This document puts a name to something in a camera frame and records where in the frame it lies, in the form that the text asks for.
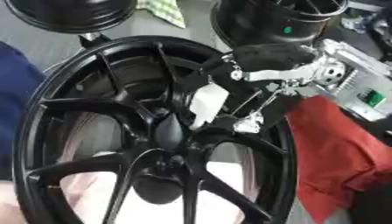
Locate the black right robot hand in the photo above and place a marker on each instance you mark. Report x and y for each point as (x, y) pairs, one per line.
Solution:
(270, 57)

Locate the white pin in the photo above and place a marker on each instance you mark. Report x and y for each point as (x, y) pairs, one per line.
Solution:
(207, 102)

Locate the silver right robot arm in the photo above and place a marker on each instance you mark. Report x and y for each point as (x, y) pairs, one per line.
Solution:
(360, 77)

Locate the black round wheel with spokes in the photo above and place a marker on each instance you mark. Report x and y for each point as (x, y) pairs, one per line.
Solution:
(260, 23)

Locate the black spoked wheel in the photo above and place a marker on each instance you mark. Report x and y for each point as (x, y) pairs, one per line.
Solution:
(109, 102)

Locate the green white checked cloth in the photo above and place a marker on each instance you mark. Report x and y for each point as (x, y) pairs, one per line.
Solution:
(164, 10)

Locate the person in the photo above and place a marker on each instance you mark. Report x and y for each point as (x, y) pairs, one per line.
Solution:
(15, 96)

